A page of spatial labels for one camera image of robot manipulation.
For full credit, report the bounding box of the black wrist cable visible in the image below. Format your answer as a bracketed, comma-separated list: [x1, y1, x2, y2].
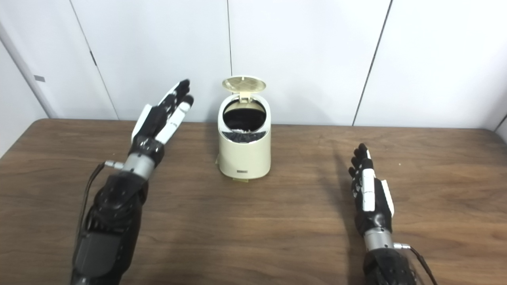
[77, 160, 125, 254]
[393, 242, 438, 285]

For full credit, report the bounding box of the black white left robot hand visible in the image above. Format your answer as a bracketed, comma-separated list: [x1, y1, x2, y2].
[128, 79, 194, 169]

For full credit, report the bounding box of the black bin liner bag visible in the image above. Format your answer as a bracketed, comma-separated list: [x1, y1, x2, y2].
[223, 102, 267, 143]

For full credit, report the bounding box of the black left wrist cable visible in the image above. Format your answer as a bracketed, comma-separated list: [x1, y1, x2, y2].
[77, 160, 125, 254]

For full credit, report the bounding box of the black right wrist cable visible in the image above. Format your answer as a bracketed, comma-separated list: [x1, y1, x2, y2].
[393, 242, 438, 285]

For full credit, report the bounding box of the cream-colored plastic bin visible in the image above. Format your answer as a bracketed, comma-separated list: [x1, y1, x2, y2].
[217, 93, 272, 179]

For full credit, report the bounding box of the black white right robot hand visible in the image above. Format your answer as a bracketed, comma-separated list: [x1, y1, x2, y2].
[348, 143, 395, 238]

